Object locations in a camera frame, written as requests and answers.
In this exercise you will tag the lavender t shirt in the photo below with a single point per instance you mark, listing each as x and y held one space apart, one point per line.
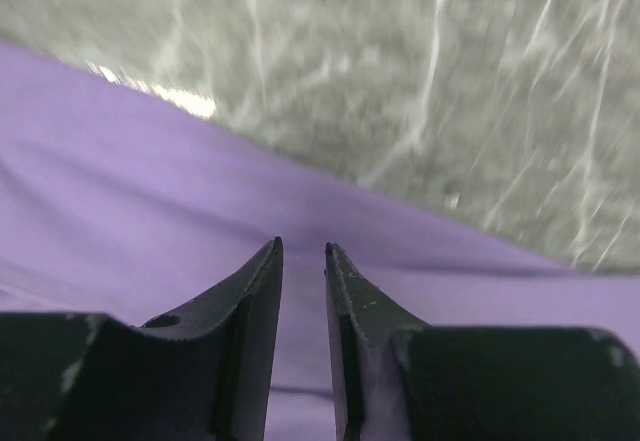
114 202

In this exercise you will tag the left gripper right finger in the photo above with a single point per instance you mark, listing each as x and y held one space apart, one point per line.
396 377

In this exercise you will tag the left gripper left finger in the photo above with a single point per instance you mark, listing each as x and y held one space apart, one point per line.
201 371

